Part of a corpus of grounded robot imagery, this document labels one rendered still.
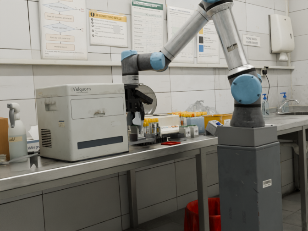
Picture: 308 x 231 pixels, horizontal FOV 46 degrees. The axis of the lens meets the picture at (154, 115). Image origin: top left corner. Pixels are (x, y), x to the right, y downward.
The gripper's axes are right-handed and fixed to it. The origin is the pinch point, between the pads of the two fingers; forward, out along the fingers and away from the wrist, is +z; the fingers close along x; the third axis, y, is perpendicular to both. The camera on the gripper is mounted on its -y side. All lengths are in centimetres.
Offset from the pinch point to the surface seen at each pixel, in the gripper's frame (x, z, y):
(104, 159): 8.1, 9.1, 24.7
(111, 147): 4.3, 5.5, 18.1
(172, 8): -57, -77, -88
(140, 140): 2.6, 4.8, 0.5
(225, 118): 0, 1, -67
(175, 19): -57, -69, -90
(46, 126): -14.6, -4.6, 36.9
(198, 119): -7, 0, -51
